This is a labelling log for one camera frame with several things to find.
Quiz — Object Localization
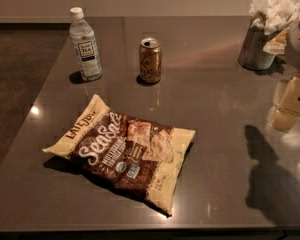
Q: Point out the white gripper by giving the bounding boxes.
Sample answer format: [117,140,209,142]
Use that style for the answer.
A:
[269,22,300,132]

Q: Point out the brown Late July chip bag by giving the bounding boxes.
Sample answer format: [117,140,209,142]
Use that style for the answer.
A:
[44,95,195,216]

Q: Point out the grey metal cup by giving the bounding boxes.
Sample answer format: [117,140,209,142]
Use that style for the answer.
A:
[238,26,277,71]

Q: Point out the crumpled white paper napkins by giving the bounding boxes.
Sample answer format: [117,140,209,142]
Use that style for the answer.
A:
[248,0,300,56]

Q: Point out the gold LaCroix soda can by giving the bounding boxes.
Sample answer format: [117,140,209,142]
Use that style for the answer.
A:
[139,37,162,84]

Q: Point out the clear tea water bottle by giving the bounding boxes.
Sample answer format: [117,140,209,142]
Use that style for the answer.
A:
[69,7,102,81]

